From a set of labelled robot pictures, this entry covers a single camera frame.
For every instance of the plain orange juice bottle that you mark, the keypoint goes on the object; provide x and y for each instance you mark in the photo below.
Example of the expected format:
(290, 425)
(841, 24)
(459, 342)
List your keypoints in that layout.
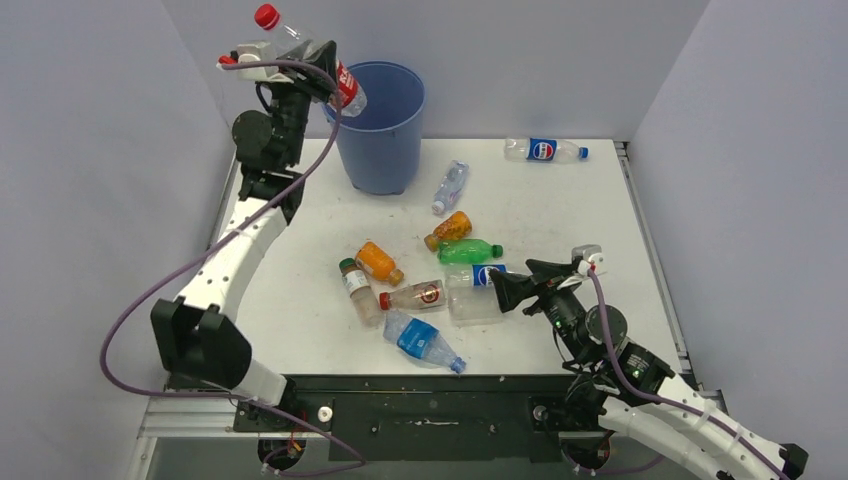
(378, 264)

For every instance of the small clear water bottle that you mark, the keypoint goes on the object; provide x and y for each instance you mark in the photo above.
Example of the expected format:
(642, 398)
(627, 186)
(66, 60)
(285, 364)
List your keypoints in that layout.
(450, 189)

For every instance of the wide clear plastic jar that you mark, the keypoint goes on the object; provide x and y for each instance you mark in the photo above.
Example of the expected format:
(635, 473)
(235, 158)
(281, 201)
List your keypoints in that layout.
(470, 306)

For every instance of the orange pineapple-label juice bottle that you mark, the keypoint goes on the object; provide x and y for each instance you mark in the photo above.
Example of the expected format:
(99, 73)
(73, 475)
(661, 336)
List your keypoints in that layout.
(455, 227)

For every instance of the green plastic bottle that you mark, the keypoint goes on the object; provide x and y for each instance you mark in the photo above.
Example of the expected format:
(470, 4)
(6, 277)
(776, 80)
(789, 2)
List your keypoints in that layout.
(468, 251)

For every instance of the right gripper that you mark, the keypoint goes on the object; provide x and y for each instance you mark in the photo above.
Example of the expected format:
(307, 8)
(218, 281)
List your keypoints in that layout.
(511, 288)

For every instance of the pepsi bottle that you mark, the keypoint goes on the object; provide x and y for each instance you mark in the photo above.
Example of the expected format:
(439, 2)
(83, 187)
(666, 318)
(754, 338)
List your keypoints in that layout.
(544, 150)
(471, 276)

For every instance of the crushed blue-label water bottle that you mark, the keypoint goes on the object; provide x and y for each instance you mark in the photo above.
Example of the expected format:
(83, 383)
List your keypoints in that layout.
(421, 341)

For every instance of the red-label clear bottle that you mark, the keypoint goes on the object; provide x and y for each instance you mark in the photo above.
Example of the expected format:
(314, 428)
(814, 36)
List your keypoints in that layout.
(293, 40)

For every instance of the cloudy bottle green cap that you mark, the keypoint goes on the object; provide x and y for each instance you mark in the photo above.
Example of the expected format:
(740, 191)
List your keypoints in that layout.
(361, 294)

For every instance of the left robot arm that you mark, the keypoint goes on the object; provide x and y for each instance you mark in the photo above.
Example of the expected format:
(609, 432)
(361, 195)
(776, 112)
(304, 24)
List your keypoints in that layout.
(196, 333)

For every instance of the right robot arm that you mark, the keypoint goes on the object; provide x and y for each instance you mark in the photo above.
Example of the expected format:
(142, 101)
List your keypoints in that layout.
(634, 392)

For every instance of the blue plastic bin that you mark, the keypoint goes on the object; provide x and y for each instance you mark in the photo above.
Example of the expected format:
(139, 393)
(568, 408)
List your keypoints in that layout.
(380, 148)

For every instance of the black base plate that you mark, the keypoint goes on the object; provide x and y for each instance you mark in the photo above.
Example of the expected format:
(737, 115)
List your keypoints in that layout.
(386, 418)

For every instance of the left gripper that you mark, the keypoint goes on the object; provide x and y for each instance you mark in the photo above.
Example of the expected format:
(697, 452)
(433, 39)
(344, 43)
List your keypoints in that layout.
(307, 85)

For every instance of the clear bottle red round logo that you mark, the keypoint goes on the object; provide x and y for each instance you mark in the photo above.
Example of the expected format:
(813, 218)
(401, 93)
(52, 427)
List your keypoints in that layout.
(421, 296)

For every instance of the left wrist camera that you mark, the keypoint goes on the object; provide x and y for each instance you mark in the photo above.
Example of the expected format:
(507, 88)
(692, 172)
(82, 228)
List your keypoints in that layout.
(252, 52)

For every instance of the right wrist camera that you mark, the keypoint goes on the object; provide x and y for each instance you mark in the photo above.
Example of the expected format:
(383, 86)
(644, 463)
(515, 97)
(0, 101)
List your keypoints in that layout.
(589, 257)

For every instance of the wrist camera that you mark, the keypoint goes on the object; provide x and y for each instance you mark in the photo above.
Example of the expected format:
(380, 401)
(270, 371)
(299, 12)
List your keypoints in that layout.
(589, 257)
(252, 52)

